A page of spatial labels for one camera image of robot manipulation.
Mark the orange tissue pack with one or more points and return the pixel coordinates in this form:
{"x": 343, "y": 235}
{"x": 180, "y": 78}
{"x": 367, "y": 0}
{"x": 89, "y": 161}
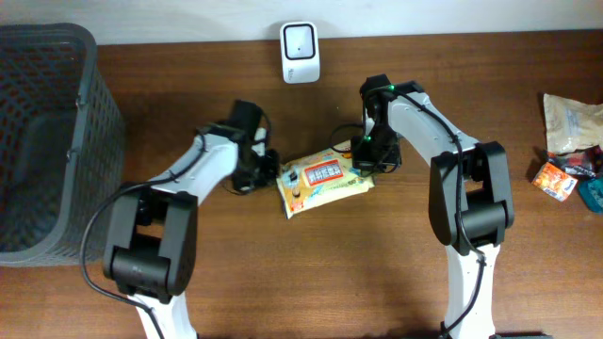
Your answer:
{"x": 554, "y": 182}

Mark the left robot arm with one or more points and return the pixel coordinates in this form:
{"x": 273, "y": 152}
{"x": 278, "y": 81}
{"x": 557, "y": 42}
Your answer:
{"x": 151, "y": 244}

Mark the grey plastic mesh basket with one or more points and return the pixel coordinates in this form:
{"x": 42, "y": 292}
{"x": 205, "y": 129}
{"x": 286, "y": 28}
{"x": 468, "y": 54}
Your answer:
{"x": 62, "y": 142}

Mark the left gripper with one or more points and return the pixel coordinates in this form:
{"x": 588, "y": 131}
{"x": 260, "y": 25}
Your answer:
{"x": 272, "y": 171}

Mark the black hex wrench set packet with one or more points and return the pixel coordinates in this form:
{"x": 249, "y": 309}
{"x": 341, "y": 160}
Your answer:
{"x": 582, "y": 164}

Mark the teal mouthwash bottle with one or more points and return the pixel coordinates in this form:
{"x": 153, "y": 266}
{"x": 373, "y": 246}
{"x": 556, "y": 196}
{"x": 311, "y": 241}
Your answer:
{"x": 591, "y": 193}

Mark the kraft paper pouch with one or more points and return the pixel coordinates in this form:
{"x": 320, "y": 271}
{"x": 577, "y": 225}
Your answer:
{"x": 571, "y": 125}

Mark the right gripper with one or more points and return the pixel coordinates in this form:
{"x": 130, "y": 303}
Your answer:
{"x": 372, "y": 165}

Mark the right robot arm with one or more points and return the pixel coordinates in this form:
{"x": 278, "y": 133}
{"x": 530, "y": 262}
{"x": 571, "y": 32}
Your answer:
{"x": 470, "y": 201}

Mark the yellow wet wipes pack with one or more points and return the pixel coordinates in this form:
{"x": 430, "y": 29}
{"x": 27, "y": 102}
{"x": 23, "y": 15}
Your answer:
{"x": 320, "y": 178}

